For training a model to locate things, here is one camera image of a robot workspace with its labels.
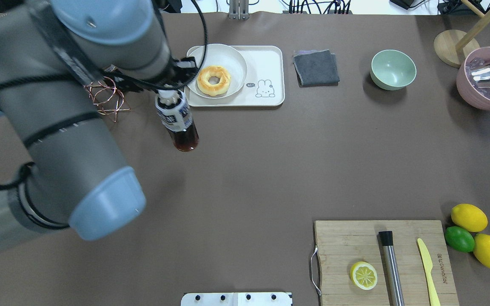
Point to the tea bottle rack slot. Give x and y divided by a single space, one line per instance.
173 109

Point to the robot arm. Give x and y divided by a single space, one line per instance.
79 179

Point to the cream serving tray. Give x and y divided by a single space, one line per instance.
264 84

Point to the glazed donut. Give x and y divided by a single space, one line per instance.
214 80

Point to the white round plate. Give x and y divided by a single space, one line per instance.
227 57

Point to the grey folded cloth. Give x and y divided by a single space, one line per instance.
316 68

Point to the wooden cutting board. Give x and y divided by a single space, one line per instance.
340 244

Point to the mint green bowl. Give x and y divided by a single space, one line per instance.
392 70

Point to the half lemon slice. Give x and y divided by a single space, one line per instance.
363 275

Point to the yellow plastic knife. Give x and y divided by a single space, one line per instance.
428 266

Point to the green lime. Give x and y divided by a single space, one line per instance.
459 239

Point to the yellow lemon near board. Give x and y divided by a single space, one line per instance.
469 217

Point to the wooden mug tree stand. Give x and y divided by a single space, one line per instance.
453 46

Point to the pink bowl with ice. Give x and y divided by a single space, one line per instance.
476 97

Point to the aluminium frame post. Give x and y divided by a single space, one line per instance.
239 9

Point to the copper wire bottle rack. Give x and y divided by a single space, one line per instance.
107 97

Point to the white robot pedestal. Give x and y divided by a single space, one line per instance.
267 298

